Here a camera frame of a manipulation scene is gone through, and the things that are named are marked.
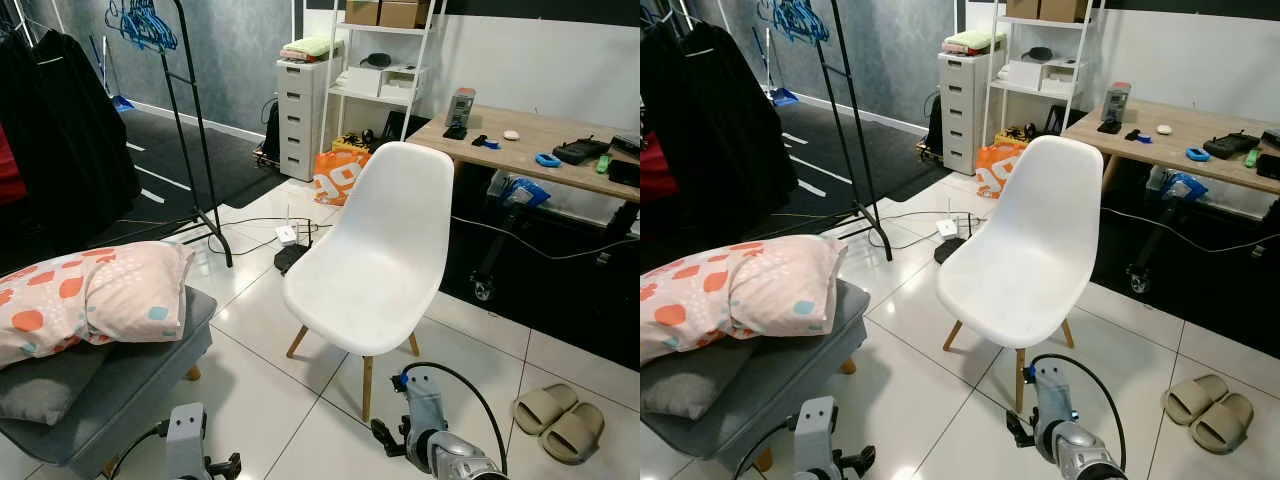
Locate pink pillow with orange dots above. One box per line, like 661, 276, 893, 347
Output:
640, 238, 850, 367
0, 241, 197, 372

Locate white plastic chair wooden legs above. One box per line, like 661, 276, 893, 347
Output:
936, 135, 1105, 415
282, 141, 456, 422

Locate grey upholstered ottoman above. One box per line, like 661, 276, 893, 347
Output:
640, 279, 872, 472
0, 285, 219, 470

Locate beige slipper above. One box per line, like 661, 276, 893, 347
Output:
1162, 375, 1230, 427
513, 384, 581, 436
540, 402, 606, 466
1190, 393, 1256, 455

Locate grey cushion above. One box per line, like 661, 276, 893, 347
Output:
640, 337, 763, 422
0, 343, 113, 427

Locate black floor mat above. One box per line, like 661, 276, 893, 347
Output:
440, 185, 641, 371
1090, 160, 1280, 333

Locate orange and white shopping bag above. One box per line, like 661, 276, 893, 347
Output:
976, 141, 1029, 200
313, 148, 374, 207

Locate dark grey carpet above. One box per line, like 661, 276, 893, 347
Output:
0, 106, 292, 273
760, 100, 951, 206

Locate clear plastic storage box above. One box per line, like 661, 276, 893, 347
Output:
1145, 164, 1280, 218
487, 170, 641, 228

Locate wooden table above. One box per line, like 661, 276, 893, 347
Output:
1062, 97, 1280, 197
407, 103, 641, 204

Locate white drawer cabinet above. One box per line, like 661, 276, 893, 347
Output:
937, 52, 1005, 177
277, 57, 342, 183

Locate black metal clothes rack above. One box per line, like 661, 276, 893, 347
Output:
0, 0, 235, 269
640, 0, 895, 264

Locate grey device with red top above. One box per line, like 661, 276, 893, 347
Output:
444, 87, 478, 140
1097, 82, 1133, 135

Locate black remote controller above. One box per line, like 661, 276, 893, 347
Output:
1202, 131, 1262, 160
552, 137, 612, 166

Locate white ladder shelf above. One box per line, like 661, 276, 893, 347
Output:
319, 0, 442, 153
984, 0, 1103, 143

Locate red cloth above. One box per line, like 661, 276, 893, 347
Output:
640, 134, 670, 207
0, 124, 27, 207

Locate black hanging clothes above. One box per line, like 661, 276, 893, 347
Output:
0, 30, 142, 243
640, 20, 803, 263

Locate folded green towel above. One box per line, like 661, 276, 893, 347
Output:
282, 37, 345, 63
942, 30, 1007, 57

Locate blue clothes hangers bunch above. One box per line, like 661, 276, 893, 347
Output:
105, 0, 180, 54
757, 0, 832, 44

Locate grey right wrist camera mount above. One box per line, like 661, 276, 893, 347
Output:
1029, 358, 1078, 433
403, 367, 448, 443

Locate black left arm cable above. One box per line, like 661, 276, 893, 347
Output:
108, 424, 167, 480
735, 420, 798, 480

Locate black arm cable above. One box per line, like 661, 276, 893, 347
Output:
735, 420, 798, 480
108, 424, 167, 480
405, 361, 509, 473
1030, 353, 1128, 471

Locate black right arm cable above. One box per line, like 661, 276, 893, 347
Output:
1030, 353, 1128, 471
405, 361, 509, 473

